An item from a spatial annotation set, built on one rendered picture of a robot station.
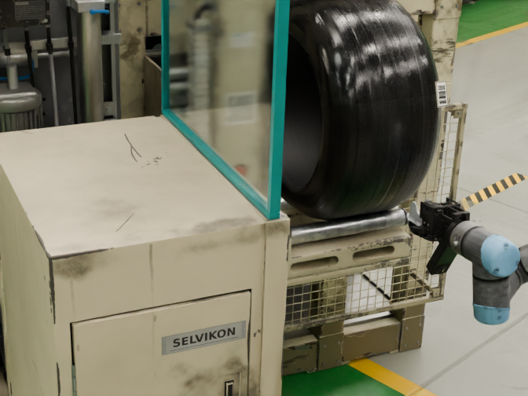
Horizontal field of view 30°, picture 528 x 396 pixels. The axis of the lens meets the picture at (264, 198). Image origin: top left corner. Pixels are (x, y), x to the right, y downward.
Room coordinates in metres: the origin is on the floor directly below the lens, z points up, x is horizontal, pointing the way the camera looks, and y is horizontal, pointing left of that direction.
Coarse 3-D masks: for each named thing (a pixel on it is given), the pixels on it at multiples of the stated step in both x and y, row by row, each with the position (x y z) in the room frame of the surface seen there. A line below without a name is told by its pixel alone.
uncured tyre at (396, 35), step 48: (336, 0) 2.28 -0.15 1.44; (384, 0) 2.31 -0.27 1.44; (288, 48) 2.56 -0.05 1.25; (336, 48) 2.14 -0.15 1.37; (384, 48) 2.16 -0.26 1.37; (288, 96) 2.57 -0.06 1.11; (336, 96) 2.08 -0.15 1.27; (384, 96) 2.10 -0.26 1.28; (432, 96) 2.15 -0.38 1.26; (288, 144) 2.50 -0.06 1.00; (336, 144) 2.06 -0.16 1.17; (384, 144) 2.07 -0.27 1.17; (432, 144) 2.14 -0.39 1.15; (288, 192) 2.25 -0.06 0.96; (336, 192) 2.09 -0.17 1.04; (384, 192) 2.12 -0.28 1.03
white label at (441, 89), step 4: (436, 84) 2.17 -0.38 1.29; (440, 84) 2.18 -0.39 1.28; (444, 84) 2.19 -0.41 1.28; (436, 88) 2.16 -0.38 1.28; (440, 88) 2.17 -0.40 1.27; (444, 88) 2.18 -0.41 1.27; (436, 92) 2.16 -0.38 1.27; (440, 92) 2.17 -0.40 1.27; (444, 92) 2.18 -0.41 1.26; (436, 96) 2.16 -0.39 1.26; (440, 96) 2.16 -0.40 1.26; (444, 96) 2.17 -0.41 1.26; (440, 100) 2.16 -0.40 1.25; (444, 100) 2.17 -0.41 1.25; (440, 104) 2.16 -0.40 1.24; (444, 104) 2.17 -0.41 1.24
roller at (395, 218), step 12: (360, 216) 2.21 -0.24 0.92; (372, 216) 2.22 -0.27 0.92; (384, 216) 2.23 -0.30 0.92; (396, 216) 2.24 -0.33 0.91; (300, 228) 2.14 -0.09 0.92; (312, 228) 2.15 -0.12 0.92; (324, 228) 2.16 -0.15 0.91; (336, 228) 2.17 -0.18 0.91; (348, 228) 2.18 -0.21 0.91; (360, 228) 2.19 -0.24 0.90; (372, 228) 2.21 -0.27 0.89; (384, 228) 2.23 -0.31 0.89; (300, 240) 2.12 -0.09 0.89; (312, 240) 2.14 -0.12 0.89
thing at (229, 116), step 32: (192, 0) 1.79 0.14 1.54; (224, 0) 1.66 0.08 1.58; (256, 0) 1.53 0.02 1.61; (288, 0) 1.45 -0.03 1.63; (192, 32) 1.79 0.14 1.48; (224, 32) 1.65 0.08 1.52; (256, 32) 1.53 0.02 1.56; (192, 64) 1.79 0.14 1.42; (224, 64) 1.65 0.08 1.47; (256, 64) 1.53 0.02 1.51; (192, 96) 1.79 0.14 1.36; (224, 96) 1.65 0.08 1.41; (256, 96) 1.52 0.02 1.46; (192, 128) 1.79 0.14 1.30; (224, 128) 1.65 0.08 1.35; (256, 128) 1.52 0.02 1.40; (224, 160) 1.64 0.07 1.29; (256, 160) 1.51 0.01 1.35; (256, 192) 1.51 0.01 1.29
